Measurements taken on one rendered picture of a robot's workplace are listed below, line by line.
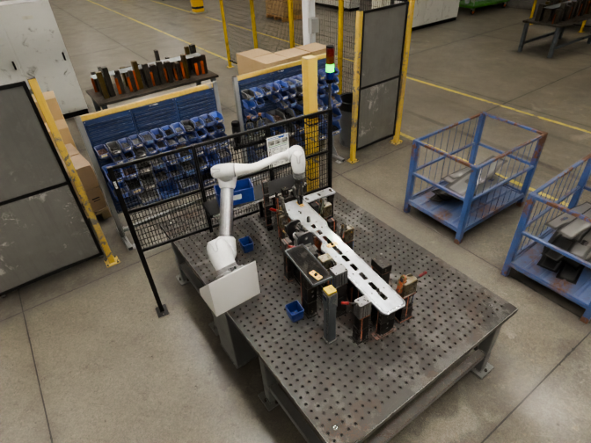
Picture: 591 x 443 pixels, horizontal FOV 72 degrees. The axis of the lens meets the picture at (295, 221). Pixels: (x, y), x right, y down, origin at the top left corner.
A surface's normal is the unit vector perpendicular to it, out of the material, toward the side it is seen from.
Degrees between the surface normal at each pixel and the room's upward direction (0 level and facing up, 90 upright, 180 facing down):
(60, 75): 90
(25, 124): 90
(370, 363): 0
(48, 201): 90
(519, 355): 0
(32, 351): 0
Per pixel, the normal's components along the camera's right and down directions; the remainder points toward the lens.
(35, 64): 0.58, 0.47
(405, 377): -0.05, -0.80
